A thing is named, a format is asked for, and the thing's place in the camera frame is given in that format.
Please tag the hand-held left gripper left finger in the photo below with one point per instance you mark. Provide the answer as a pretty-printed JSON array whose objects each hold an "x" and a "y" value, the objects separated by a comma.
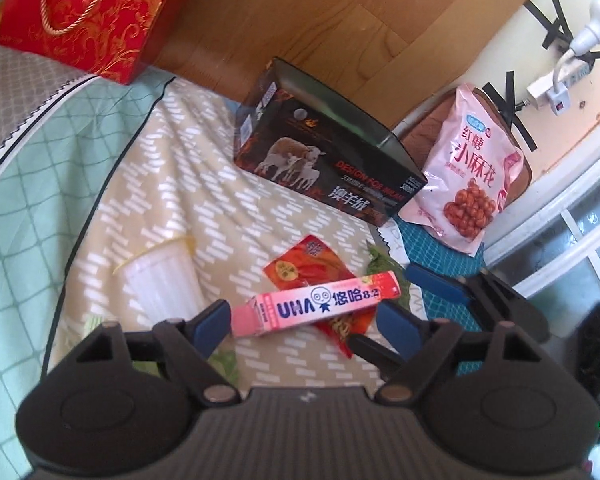
[{"x": 211, "y": 324}]

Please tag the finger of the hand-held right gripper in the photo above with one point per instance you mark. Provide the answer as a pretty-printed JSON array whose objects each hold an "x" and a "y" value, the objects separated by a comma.
[
  {"x": 372, "y": 349},
  {"x": 432, "y": 282}
]

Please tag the large pink snack bag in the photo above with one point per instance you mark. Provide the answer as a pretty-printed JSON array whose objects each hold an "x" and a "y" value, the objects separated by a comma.
[{"x": 465, "y": 175}]

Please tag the red snack packet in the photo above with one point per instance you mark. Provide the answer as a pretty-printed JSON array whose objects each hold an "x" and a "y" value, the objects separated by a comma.
[{"x": 320, "y": 262}]

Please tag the white window frame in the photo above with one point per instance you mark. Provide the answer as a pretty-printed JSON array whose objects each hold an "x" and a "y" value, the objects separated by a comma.
[{"x": 555, "y": 200}]

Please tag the green checked blanket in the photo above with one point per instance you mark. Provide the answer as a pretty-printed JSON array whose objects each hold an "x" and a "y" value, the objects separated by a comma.
[{"x": 40, "y": 210}]

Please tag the pink candy box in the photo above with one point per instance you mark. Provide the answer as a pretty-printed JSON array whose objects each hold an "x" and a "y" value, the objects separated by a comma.
[{"x": 300, "y": 310}]

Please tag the white power strip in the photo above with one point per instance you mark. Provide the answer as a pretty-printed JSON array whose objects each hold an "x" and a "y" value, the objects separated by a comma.
[{"x": 577, "y": 71}]

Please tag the blue patterned cloth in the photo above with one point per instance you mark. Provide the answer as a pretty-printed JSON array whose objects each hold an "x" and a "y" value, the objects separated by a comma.
[{"x": 430, "y": 245}]

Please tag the red gift bag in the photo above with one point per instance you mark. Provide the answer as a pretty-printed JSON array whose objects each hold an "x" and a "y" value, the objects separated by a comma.
[{"x": 105, "y": 10}]

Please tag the wood pattern board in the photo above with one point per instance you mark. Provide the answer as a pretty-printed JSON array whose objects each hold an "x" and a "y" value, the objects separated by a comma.
[{"x": 330, "y": 10}]

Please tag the black tape cross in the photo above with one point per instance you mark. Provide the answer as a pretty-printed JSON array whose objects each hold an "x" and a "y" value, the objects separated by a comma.
[{"x": 510, "y": 110}]

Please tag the black tape cluster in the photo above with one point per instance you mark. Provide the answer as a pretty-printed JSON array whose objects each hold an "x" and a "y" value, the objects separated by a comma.
[{"x": 555, "y": 25}]

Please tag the white lettered cloth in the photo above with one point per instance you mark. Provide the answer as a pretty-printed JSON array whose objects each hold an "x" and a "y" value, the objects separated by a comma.
[{"x": 392, "y": 242}]

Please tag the beige patterned blanket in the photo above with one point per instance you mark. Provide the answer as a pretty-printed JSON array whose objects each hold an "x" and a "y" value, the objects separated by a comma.
[{"x": 180, "y": 160}]

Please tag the green snack packet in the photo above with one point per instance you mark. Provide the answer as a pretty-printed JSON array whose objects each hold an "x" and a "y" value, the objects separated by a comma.
[{"x": 380, "y": 262}]

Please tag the black box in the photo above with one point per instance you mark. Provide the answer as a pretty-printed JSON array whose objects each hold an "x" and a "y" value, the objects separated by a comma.
[{"x": 300, "y": 160}]

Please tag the clear plastic cup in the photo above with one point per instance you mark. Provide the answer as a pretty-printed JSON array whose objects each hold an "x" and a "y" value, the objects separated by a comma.
[{"x": 155, "y": 280}]

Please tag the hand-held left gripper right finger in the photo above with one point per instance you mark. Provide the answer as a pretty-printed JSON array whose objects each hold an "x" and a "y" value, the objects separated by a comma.
[{"x": 397, "y": 327}]

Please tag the white plug adapter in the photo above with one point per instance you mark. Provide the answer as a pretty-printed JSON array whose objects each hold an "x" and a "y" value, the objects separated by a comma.
[{"x": 550, "y": 95}]

